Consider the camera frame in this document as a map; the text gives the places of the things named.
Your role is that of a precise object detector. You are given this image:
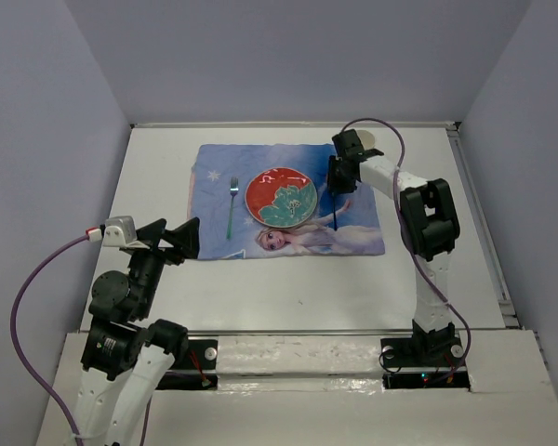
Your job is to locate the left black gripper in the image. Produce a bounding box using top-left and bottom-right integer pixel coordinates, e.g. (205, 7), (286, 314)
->
(128, 215), (201, 315)

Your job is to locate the iridescent spoon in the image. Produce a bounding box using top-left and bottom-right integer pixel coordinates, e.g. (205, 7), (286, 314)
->
(331, 192), (339, 231)

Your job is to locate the blue princess print cloth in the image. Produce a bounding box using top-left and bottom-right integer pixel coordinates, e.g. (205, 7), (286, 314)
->
(188, 144), (386, 260)

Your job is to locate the red and blue plate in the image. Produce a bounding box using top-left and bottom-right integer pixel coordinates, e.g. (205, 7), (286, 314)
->
(245, 167), (318, 229)

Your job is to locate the iridescent fork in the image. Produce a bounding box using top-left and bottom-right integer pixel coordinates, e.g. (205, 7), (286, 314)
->
(226, 177), (239, 240)

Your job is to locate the white cup yellow handle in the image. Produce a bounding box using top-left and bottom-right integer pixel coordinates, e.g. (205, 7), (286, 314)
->
(356, 130), (376, 151)

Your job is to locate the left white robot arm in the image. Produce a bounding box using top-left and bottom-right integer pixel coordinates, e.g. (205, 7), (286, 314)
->
(72, 216), (200, 445)

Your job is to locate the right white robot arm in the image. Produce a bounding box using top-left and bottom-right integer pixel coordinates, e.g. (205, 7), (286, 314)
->
(327, 129), (460, 364)

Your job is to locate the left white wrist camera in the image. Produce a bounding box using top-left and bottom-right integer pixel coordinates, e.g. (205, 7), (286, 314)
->
(86, 216), (144, 248)

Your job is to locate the silver front table rail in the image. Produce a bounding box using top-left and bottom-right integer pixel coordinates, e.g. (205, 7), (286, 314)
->
(189, 326), (524, 337)

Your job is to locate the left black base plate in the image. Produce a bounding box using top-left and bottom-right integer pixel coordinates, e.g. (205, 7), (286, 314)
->
(156, 337), (219, 391)

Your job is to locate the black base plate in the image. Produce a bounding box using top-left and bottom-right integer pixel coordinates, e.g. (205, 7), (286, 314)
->
(156, 337), (219, 391)
(379, 337), (471, 390)

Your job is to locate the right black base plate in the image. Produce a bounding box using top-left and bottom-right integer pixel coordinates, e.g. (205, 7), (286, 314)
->
(379, 337), (471, 390)

